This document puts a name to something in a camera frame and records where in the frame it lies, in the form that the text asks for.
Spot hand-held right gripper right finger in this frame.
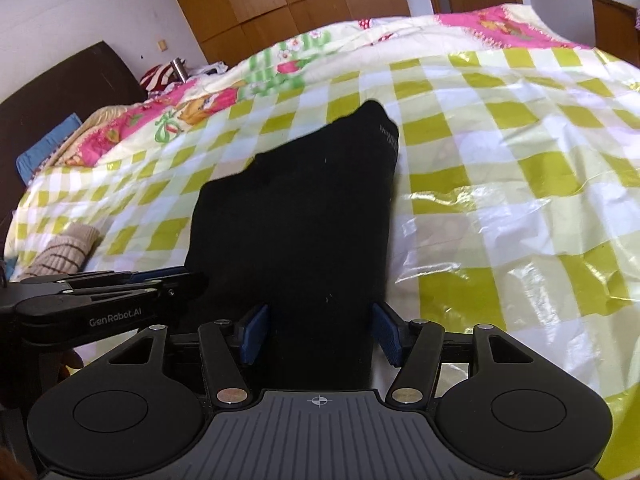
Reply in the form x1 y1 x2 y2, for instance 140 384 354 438
371 302 536 406

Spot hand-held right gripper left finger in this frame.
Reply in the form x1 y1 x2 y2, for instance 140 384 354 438
107 304 271 407

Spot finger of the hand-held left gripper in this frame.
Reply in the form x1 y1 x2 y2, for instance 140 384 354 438
15 272 209 313
20 267 187 288

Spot black garment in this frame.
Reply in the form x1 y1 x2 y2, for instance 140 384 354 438
181 100 401 392

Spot white clothes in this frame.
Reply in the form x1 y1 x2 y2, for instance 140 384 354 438
186 61 229 82

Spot person's left hand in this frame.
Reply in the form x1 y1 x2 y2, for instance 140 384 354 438
58 347 84 372

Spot beige striped knit cloth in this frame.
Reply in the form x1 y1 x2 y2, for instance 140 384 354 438
20 223 102 282

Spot blue pillow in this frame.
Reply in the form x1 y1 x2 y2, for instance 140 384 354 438
16 112 84 182

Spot floral quilt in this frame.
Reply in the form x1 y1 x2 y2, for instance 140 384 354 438
30 3 592 173

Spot green checked plastic sheet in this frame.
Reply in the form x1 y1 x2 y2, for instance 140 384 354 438
5 46 640 480

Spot red white striped cloth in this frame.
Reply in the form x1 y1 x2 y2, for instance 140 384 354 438
139 62 182 99

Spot dark brown headboard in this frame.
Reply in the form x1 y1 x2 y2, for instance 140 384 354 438
0 41 148 261

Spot wooden wardrobe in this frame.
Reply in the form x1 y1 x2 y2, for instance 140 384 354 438
159 0 414 68

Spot wooden furniture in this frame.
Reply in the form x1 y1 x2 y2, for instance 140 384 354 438
588 0 640 69

